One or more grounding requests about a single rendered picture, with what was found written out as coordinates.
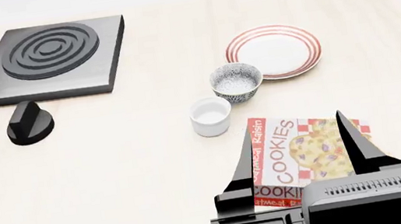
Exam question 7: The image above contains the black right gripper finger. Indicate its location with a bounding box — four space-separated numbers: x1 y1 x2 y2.
335 100 401 178
205 131 263 217

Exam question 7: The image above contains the white ramekin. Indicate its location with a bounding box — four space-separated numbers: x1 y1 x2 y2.
187 94 237 141

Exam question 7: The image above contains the patterned black and white bowl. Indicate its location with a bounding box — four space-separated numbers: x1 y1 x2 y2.
206 58 266 108

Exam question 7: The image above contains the white plate with red rings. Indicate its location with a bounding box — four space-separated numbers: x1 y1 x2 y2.
221 18 326 87

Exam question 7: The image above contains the black flat stove plate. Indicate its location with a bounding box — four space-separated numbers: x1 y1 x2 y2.
0 13 135 110

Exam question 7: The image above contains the oatmeal raisin cookies box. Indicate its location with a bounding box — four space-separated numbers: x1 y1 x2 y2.
241 100 381 212

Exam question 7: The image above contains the black stove knob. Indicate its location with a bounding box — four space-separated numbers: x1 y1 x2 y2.
2 97 58 149

